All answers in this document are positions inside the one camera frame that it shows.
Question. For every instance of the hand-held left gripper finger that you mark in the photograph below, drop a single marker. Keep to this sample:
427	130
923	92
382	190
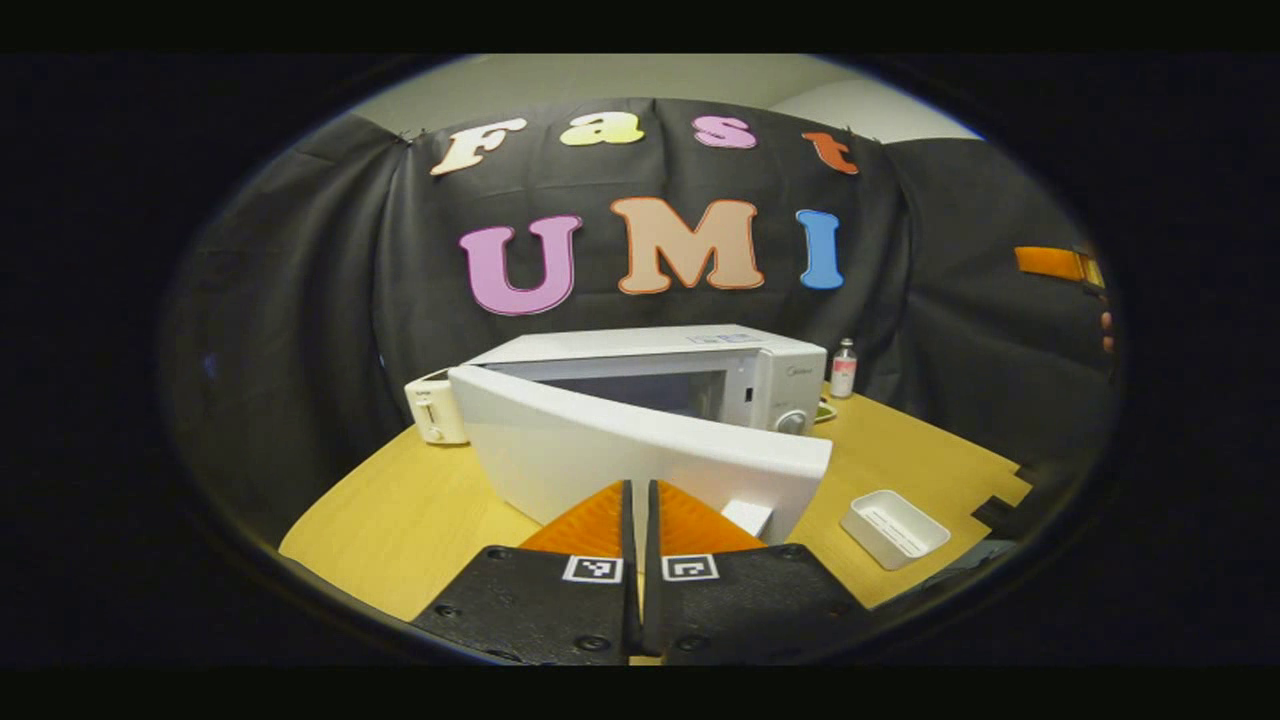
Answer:
652	600
630	600

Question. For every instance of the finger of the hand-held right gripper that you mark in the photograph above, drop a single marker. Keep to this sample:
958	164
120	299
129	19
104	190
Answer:
1050	263

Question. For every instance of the white microwave oven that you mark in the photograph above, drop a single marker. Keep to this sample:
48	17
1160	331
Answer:
600	450

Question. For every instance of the small clear bottle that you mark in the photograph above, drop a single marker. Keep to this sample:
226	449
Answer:
844	375

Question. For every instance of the white rectangular tray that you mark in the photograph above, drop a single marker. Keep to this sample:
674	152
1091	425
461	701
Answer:
895	530

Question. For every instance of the white divided sauce dish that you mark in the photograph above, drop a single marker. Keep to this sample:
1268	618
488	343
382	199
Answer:
825	410

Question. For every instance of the white toaster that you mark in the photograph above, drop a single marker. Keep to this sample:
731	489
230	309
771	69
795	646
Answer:
435	410

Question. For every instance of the black backdrop cloth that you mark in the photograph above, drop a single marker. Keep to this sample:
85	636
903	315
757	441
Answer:
300	300

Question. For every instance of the black table edge bracket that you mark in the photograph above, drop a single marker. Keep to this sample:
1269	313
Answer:
1000	515

